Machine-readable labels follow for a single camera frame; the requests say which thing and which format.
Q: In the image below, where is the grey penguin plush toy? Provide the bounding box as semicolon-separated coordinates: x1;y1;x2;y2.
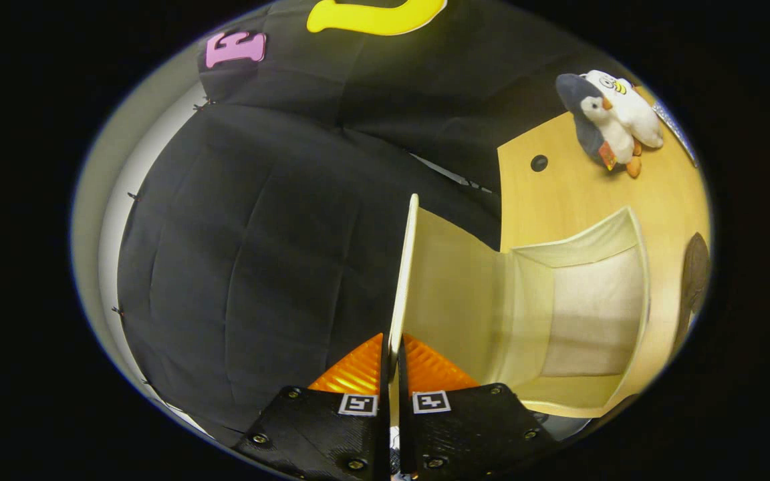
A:
555;73;643;179

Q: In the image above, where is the cream fabric storage box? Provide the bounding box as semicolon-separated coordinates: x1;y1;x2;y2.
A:
388;194;651;428

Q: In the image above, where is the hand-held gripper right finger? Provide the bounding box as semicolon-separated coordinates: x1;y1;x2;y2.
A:
397;333;559;481

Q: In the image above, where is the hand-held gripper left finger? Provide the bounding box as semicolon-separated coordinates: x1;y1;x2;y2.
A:
235;333;391;481

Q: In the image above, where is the brown fuzzy shoe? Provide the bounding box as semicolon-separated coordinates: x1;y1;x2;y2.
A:
672;232;712;351

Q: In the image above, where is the white duck plush toy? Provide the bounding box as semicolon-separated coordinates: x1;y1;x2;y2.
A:
582;70;664;149

